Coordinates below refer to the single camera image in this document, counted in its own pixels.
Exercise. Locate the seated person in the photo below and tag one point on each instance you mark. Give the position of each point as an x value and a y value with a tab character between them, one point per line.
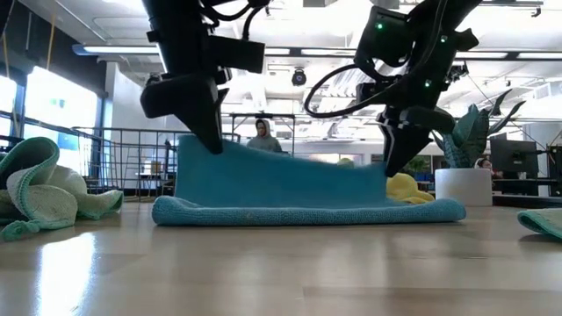
485	164

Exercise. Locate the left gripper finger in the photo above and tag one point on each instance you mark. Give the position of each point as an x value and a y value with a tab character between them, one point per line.
193	101

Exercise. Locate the long ceiling light bar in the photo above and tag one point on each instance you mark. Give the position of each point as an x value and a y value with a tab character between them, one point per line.
298	52

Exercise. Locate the pale green microfiber towel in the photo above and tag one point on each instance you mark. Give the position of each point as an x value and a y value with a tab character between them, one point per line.
542	221
44	197

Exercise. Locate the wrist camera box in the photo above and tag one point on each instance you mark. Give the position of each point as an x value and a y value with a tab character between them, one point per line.
237	55
373	92

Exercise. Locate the blue microfiber towel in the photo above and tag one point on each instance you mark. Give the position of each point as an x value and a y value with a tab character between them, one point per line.
285	184

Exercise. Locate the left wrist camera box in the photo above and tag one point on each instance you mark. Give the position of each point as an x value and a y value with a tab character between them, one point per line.
237	55

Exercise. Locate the black box-shaped equipment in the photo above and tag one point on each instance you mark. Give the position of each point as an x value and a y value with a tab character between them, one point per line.
554	171

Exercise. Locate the background black metal stand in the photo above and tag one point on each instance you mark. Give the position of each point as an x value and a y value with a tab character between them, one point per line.
263	116

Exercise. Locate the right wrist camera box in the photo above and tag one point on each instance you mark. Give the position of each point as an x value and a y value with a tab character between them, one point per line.
373	92

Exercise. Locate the snake plant in white pot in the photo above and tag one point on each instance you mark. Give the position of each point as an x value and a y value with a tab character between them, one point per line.
463	186

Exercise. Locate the yellow microfiber towel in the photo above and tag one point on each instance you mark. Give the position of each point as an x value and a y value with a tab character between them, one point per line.
406	188

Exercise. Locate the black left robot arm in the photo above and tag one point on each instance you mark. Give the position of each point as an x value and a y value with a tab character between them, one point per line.
175	17

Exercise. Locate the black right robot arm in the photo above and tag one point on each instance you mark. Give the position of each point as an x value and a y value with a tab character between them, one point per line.
386	37

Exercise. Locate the background green plant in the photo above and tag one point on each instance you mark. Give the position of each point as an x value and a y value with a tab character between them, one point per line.
417	164

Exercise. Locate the standing person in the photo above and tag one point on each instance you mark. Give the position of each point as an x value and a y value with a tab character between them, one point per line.
263	140

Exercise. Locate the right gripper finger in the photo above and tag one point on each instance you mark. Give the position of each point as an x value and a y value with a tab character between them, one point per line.
404	140

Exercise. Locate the black computer monitor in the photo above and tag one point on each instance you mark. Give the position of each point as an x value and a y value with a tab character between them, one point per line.
513	155

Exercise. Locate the black ceiling camera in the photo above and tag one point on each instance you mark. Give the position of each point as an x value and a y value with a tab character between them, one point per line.
299	78
153	79

